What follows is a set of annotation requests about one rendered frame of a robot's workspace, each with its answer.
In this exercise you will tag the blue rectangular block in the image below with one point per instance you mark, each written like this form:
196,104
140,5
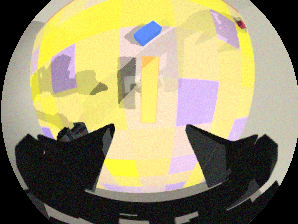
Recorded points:
147,33

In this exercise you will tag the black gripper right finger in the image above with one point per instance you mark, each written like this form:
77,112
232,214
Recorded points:
214,154

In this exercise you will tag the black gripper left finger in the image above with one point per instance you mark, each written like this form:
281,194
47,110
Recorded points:
84,156

